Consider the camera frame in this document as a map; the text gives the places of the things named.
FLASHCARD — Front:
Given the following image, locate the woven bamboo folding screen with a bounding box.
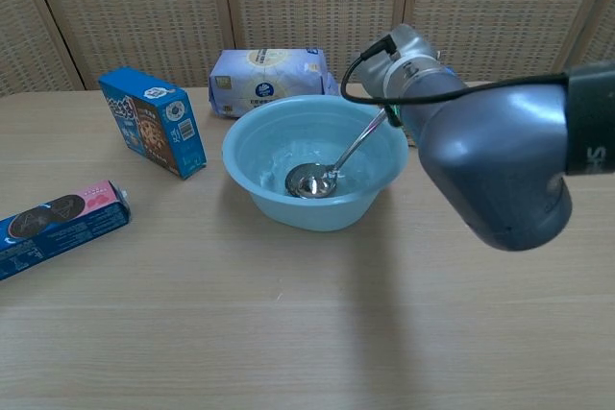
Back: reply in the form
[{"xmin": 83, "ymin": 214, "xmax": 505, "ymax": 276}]
[{"xmin": 0, "ymin": 0, "xmax": 615, "ymax": 98}]

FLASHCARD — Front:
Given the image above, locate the silver metal ladle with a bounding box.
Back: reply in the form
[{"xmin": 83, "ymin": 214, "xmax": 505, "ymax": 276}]
[{"xmin": 283, "ymin": 106, "xmax": 388, "ymax": 201}]

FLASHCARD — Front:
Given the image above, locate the light blue plastic bowl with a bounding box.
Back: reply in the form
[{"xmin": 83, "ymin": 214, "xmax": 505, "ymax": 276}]
[{"xmin": 221, "ymin": 94, "xmax": 410, "ymax": 233}]

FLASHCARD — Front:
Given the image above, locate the pale blue tissue pack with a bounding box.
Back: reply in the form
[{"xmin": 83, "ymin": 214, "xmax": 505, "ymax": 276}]
[{"xmin": 208, "ymin": 47, "xmax": 340, "ymax": 120}]

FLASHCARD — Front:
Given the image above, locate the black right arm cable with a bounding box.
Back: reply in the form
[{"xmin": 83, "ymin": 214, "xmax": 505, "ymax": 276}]
[{"xmin": 340, "ymin": 34, "xmax": 574, "ymax": 106}]

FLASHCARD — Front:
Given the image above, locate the blue chocolate chip cookie box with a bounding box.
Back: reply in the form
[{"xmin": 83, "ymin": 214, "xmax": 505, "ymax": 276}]
[{"xmin": 97, "ymin": 66, "xmax": 209, "ymax": 181}]

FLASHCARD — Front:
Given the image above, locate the blue pink sandwich cookie box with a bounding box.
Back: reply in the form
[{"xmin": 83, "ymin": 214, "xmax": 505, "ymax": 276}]
[{"xmin": 0, "ymin": 179, "xmax": 134, "ymax": 282}]

